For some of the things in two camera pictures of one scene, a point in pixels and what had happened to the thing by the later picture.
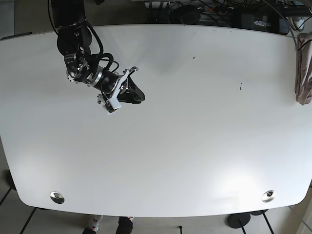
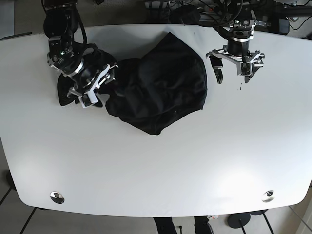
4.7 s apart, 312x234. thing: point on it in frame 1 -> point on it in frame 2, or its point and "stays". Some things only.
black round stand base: (235, 221) stays
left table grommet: (57, 197) stays
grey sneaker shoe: (94, 221) -> (213, 217)
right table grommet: (268, 196) stays
